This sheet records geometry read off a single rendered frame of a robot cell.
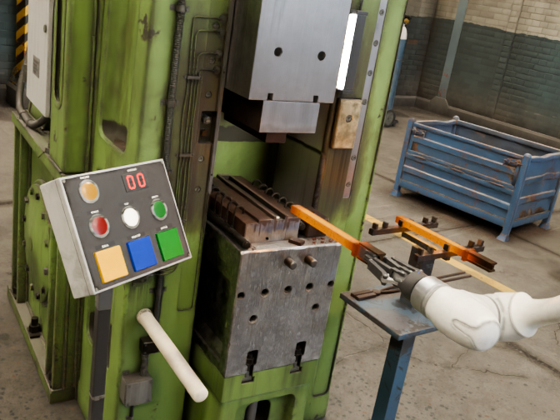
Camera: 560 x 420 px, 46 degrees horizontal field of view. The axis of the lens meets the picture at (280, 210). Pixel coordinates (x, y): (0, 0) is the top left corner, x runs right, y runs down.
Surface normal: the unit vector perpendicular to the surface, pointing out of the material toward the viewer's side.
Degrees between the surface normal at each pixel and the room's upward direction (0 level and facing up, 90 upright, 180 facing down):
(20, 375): 0
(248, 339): 90
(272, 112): 90
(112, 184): 60
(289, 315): 90
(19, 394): 0
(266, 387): 90
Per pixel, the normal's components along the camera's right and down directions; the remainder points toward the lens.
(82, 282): -0.56, 0.19
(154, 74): 0.50, 0.36
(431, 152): -0.73, 0.11
